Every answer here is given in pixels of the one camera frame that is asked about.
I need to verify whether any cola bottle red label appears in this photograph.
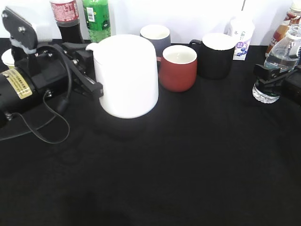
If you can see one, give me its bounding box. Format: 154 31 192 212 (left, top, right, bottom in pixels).
49 0 84 44

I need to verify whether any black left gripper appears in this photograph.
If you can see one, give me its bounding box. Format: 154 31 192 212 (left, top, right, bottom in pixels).
14 42 103 98

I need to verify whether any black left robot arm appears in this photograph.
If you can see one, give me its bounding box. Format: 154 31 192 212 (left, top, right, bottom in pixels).
0 42 103 127

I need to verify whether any grey ceramic mug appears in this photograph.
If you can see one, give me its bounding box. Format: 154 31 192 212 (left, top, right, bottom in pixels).
140 24 171 57

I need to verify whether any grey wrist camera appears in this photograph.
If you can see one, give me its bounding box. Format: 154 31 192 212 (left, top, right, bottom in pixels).
1 5 52 55

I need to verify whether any brown tea bottle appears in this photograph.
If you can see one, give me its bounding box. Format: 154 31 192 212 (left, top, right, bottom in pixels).
265 0 301 57

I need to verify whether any black cable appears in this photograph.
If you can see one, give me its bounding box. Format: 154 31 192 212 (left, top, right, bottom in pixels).
0 44 72 144

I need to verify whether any white milk carton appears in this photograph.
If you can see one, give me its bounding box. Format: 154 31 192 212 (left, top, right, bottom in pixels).
228 14 255 61

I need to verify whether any white paper cup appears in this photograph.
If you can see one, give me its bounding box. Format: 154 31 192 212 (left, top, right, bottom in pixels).
1 48 15 69

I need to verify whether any red ceramic mug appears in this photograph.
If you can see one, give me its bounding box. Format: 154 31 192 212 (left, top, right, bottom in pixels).
158 45 197 92

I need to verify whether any white ceramic mug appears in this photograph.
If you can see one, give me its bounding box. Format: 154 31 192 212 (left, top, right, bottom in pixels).
86 34 158 119

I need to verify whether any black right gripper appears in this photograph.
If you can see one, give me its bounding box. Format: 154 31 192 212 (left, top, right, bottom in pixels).
253 64 301 106

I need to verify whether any green soda bottle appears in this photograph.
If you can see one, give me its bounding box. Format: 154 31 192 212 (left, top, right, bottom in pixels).
82 0 111 43

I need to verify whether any black tablecloth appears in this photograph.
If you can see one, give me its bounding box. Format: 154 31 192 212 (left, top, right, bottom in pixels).
0 46 301 226

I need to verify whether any black ceramic mug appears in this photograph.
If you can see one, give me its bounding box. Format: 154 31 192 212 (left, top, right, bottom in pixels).
189 33 237 80

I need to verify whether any clear water bottle green label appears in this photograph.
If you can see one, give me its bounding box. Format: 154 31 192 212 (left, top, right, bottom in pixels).
252 24 301 104

